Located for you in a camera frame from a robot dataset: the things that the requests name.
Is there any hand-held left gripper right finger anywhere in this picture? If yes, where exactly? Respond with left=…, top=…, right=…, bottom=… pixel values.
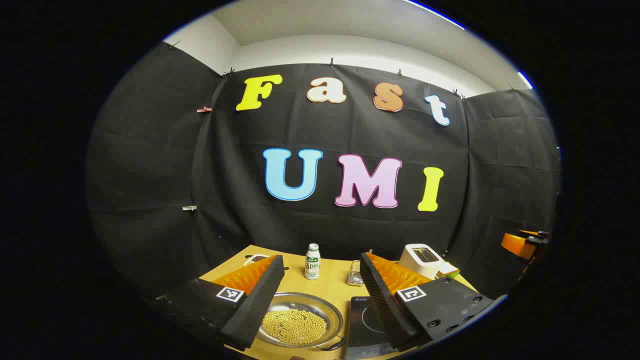
left=359, top=251, right=508, bottom=353

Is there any black backdrop cloth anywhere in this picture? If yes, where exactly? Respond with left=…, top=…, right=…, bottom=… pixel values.
left=86, top=42, right=562, bottom=301

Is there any pile of yellow soybeans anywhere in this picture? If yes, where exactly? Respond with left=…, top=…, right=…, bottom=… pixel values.
left=262, top=308, right=328, bottom=345

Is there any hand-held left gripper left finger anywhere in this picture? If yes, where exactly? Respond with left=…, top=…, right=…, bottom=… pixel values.
left=155, top=254, right=286, bottom=352

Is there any black induction cooktop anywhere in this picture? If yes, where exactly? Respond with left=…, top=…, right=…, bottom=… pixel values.
left=344, top=296, right=401, bottom=360

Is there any white toaster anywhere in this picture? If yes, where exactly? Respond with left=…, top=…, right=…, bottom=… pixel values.
left=399, top=243, right=446, bottom=280

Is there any stainless steel pot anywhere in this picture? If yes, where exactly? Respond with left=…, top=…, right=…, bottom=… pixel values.
left=255, top=291, right=347, bottom=352

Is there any row of small black clips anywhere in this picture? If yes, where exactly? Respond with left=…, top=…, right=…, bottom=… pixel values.
left=167, top=40, right=516, bottom=101

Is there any white drink bottle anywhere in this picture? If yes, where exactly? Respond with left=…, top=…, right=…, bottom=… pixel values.
left=304, top=243, right=321, bottom=280

